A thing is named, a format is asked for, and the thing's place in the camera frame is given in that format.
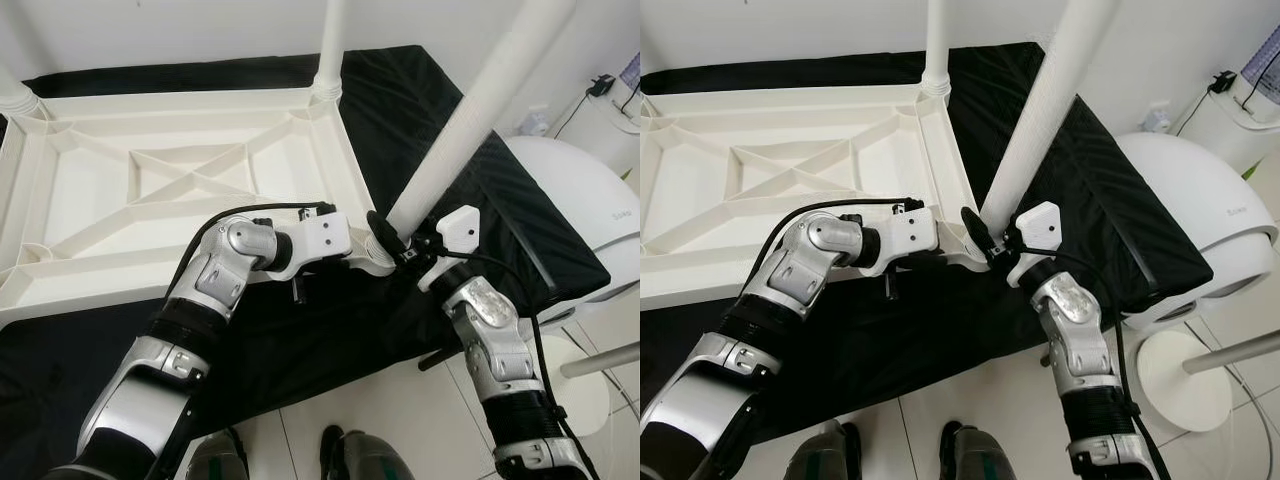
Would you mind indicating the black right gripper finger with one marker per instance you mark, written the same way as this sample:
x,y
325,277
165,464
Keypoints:
x,y
385,235
978,232

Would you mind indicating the white plastic table top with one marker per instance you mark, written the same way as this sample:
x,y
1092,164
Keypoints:
x,y
100,180
720,180

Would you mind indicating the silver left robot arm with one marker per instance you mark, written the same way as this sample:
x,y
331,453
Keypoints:
x,y
215,280
800,270

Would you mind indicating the black table cloth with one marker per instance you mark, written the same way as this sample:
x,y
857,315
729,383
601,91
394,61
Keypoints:
x,y
950,330
350,330

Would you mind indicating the black metal table bar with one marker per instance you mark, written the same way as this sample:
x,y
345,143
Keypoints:
x,y
438,358

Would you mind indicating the grey robot right leg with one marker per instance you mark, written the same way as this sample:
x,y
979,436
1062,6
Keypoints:
x,y
370,460
985,455

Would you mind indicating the white box appliance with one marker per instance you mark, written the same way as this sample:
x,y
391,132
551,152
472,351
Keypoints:
x,y
1235,135
612,135

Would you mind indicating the black power plug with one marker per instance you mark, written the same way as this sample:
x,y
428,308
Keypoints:
x,y
600,87
1223,82

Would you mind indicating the green strip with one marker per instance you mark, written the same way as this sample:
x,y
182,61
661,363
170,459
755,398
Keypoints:
x,y
1255,173

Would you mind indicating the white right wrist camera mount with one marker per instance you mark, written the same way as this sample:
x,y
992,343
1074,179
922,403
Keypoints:
x,y
1040,225
458,230

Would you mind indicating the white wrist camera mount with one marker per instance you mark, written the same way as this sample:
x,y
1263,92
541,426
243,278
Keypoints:
x,y
1040,225
912,235
458,230
325,238

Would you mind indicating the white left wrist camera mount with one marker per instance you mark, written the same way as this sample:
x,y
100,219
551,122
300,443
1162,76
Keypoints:
x,y
912,235
325,238

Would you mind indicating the white wall socket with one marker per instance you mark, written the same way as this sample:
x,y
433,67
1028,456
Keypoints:
x,y
1158,117
535,122

